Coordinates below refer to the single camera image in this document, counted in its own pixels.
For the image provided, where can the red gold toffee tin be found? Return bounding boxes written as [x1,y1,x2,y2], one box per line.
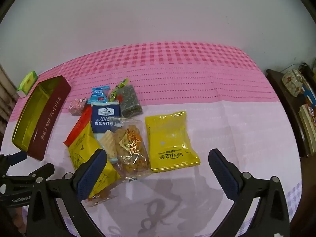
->
[12,75,71,161]

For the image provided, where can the dark sesame bar pack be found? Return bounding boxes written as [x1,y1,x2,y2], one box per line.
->
[116,85,143,118]

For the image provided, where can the green tissue box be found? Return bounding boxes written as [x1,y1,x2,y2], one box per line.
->
[17,71,38,97]

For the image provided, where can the yellow flower snack bag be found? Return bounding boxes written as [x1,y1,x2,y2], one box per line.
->
[68,122,120,198]

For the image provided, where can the pink white candy packet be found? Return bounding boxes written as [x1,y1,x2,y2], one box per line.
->
[69,98,87,116]

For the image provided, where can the floral ceramic jar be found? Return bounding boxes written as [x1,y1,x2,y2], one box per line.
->
[282,69,303,97]

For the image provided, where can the dark wooden side cabinet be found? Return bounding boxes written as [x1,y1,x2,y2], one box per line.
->
[266,69,315,236]

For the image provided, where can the stacked books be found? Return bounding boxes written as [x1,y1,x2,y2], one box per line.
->
[298,104,315,157]

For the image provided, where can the yellow Wanliyuan snack bag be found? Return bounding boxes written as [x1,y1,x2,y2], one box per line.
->
[145,111,200,173]

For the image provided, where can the blue soda cracker pack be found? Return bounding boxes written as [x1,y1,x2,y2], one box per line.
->
[91,102,120,164]

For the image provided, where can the light blue candy packet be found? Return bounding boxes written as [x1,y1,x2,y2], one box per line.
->
[87,86,110,104]

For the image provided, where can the pink checked tablecloth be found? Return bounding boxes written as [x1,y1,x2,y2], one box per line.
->
[0,41,303,237]

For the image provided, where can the green yellow candy packet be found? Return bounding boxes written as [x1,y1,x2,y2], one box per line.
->
[108,78,129,102]

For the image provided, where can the beige patterned curtain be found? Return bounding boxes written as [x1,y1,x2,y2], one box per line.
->
[0,66,19,136]

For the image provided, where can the clear fried twist bag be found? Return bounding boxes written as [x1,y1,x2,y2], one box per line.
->
[108,117,150,179]

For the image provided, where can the red clear snack pack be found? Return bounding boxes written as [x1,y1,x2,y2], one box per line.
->
[63,104,117,207]

